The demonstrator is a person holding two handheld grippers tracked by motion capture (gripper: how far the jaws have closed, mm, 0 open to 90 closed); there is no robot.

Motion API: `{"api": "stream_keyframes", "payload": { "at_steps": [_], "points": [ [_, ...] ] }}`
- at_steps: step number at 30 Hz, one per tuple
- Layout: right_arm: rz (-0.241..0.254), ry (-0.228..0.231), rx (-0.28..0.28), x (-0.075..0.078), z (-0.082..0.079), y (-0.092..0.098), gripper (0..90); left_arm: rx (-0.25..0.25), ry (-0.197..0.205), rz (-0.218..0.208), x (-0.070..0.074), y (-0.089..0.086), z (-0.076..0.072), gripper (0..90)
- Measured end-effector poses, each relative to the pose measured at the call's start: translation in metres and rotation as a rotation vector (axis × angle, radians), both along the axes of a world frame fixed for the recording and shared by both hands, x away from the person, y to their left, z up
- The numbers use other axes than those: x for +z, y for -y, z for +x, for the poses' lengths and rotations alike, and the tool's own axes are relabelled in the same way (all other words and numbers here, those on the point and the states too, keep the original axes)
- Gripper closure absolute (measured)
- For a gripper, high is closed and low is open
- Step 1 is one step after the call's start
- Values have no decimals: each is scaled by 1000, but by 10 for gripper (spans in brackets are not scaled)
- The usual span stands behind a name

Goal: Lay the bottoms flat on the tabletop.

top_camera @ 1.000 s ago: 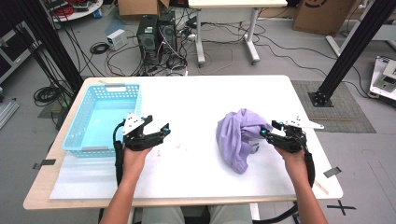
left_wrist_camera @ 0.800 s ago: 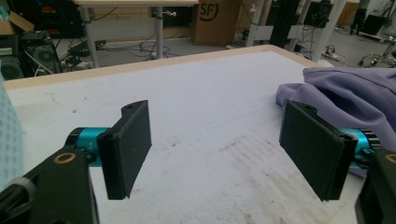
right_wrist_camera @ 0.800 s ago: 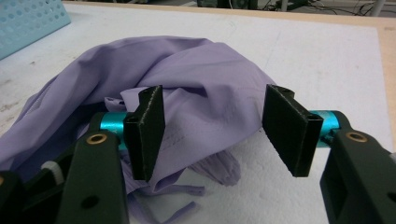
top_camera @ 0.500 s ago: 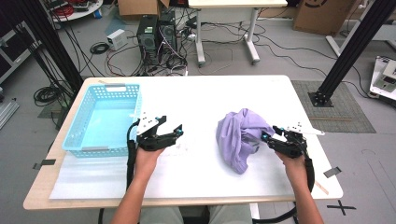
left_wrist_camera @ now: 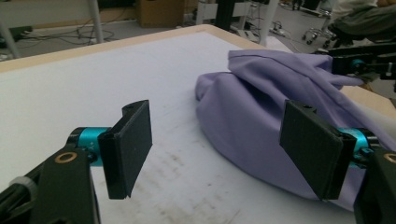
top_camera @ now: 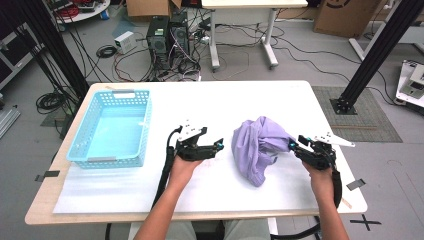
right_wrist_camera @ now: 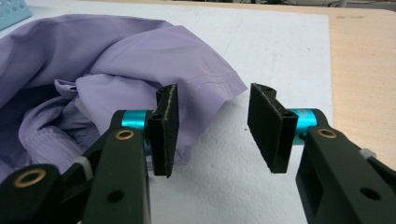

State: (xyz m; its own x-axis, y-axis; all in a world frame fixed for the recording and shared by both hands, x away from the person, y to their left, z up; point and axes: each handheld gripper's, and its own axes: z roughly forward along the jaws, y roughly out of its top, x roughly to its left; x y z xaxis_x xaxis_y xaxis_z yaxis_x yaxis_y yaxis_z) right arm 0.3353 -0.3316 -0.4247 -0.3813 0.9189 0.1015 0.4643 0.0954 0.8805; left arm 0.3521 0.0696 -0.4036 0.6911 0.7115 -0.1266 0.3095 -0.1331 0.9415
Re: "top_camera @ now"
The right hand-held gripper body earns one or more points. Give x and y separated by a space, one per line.
320 158

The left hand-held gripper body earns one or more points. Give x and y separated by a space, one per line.
191 151

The purple shorts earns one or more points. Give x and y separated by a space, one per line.
256 146

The light blue plastic basket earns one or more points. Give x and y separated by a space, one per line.
113 136

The person's left hand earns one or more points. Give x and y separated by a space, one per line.
181 173

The person's right hand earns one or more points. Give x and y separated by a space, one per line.
323 185

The black tape strip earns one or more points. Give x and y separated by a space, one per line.
50 174
356 184

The thin wooden stick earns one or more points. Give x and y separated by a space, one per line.
346 202

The grey floor mat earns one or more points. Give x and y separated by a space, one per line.
366 113

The black chair seat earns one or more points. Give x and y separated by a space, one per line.
208 232

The person's grey trousers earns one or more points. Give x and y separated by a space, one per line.
246 231

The large black computer tower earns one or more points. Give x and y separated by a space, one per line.
157 43

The small black computer tower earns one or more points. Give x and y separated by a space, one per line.
180 35

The white machine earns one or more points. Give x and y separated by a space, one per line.
411 86

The white box device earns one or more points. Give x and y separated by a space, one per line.
125 41

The large cardboard box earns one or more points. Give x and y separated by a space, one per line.
346 18

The small cardboard box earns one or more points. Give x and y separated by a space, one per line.
150 7

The white desk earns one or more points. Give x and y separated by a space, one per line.
253 4

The round white table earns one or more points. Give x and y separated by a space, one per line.
96 10

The aluminium profile bars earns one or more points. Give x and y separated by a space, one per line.
6 121

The grey metal rack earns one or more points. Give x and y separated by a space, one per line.
13 66

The white metal frame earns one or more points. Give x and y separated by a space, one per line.
356 48

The black metal frame post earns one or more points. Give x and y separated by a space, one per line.
376 50
56 43

